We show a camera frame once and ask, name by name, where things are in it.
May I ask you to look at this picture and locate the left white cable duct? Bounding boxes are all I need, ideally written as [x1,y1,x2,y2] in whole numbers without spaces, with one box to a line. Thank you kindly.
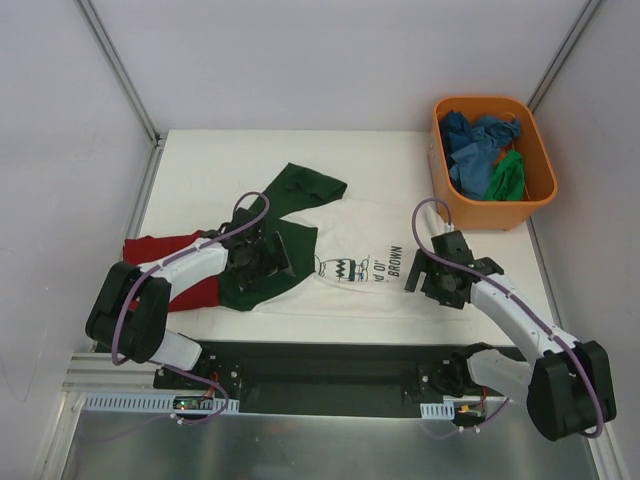
[84,392,239,415]

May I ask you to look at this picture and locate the bright green t shirt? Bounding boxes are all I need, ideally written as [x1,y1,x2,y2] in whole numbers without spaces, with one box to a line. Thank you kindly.
[484,149,525,202]

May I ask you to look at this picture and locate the white cable duct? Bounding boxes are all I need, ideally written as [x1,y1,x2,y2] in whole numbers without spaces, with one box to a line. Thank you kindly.
[420,401,456,421]
[84,392,239,415]

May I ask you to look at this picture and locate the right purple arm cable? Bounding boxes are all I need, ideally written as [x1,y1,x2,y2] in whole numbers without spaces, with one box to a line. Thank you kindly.
[411,197,614,440]

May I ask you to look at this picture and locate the white and green t shirt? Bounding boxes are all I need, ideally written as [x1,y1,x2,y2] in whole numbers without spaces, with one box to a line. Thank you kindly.
[219,164,450,319]

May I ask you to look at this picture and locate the right aluminium frame post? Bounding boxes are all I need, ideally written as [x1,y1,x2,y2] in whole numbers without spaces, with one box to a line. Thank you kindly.
[527,0,607,113]

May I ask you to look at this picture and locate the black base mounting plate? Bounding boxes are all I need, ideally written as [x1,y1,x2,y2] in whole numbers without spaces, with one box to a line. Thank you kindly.
[149,339,526,417]

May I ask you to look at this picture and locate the aluminium frame post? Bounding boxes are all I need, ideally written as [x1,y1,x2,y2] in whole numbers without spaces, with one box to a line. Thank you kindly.
[73,0,164,147]
[527,0,607,113]

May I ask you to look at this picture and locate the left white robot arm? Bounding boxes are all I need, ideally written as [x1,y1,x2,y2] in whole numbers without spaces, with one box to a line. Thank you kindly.
[85,207,293,389]

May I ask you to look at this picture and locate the folded red t shirt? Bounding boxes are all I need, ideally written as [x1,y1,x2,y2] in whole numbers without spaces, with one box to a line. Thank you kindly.
[122,230,220,312]

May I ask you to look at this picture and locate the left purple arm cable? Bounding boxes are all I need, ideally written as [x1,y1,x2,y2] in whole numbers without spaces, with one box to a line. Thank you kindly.
[109,191,273,367]

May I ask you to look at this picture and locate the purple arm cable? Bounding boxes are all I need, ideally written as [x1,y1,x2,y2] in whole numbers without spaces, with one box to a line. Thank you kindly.
[411,197,614,440]
[109,191,273,367]

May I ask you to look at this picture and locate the light blue t shirt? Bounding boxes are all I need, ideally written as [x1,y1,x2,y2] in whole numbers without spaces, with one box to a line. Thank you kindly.
[445,115,521,201]

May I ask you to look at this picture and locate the right white cable duct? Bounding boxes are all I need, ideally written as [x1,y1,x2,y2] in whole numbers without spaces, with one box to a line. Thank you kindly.
[420,401,456,421]

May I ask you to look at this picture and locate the left aluminium frame post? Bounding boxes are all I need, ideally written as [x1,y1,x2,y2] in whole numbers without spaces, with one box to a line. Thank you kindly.
[73,0,164,147]

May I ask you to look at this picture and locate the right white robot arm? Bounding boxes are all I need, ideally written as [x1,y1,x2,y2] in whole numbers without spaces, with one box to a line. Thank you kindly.
[405,231,617,441]

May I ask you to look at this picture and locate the dark blue t shirt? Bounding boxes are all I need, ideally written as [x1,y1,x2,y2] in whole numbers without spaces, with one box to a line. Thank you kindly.
[439,111,473,157]

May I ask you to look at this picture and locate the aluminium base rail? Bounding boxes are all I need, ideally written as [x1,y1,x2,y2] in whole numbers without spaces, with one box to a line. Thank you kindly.
[62,352,156,393]

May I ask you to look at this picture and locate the orange plastic bin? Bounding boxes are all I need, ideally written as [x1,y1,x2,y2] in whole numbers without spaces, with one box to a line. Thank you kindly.
[427,95,557,230]

